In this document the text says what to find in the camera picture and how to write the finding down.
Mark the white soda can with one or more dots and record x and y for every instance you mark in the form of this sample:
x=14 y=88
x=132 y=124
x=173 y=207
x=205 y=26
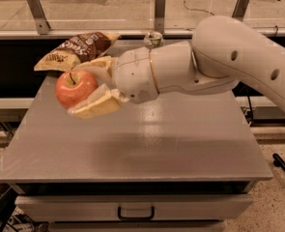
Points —
x=153 y=39

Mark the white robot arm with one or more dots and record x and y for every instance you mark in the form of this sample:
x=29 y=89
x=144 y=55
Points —
x=223 y=52

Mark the middle metal bracket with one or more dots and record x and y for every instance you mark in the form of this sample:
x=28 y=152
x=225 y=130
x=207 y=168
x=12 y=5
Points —
x=159 y=16

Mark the metal bracket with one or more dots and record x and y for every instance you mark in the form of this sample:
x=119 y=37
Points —
x=159 y=16
x=240 y=9
x=41 y=23

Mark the white horizontal rail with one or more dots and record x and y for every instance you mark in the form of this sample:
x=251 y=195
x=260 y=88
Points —
x=128 y=34

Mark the right metal bracket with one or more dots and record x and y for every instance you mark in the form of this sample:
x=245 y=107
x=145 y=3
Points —
x=240 y=9

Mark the black stand leg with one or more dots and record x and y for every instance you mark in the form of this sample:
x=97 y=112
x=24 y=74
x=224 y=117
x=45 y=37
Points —
x=278 y=161

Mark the white drawer with black handle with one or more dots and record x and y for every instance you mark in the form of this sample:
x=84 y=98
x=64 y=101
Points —
x=133 y=207

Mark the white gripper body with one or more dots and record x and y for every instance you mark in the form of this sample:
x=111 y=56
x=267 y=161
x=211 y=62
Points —
x=132 y=74

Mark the brown chip bag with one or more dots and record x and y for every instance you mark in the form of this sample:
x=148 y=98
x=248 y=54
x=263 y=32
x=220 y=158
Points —
x=76 y=50

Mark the red apple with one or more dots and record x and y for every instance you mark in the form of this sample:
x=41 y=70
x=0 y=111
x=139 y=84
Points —
x=74 y=87

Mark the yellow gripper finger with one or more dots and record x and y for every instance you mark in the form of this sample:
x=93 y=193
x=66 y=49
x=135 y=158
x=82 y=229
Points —
x=98 y=64
x=102 y=101

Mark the left metal bracket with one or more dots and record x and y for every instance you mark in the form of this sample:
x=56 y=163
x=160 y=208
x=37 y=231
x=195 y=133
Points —
x=41 y=23

